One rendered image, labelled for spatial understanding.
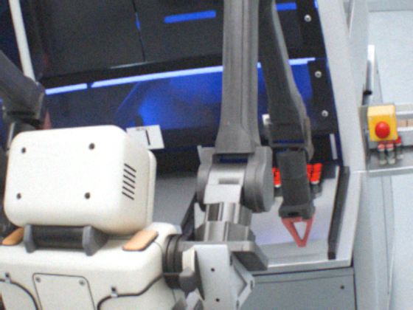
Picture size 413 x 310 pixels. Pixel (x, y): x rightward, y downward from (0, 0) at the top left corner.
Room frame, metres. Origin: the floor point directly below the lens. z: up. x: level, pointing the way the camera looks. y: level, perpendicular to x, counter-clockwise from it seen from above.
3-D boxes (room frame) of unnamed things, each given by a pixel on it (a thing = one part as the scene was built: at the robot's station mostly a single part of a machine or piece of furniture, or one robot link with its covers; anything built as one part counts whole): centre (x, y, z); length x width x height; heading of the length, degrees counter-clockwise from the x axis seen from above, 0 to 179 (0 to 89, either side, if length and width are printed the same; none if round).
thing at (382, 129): (1.87, -0.42, 0.99); 0.04 x 0.04 x 0.04; 73
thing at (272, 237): (1.77, -0.13, 0.90); 0.34 x 0.26 x 0.04; 164
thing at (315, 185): (1.86, -0.15, 0.90); 0.18 x 0.02 x 0.05; 74
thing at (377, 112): (1.91, -0.44, 1.00); 0.08 x 0.07 x 0.07; 163
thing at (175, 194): (1.97, 0.16, 0.90); 0.34 x 0.26 x 0.04; 163
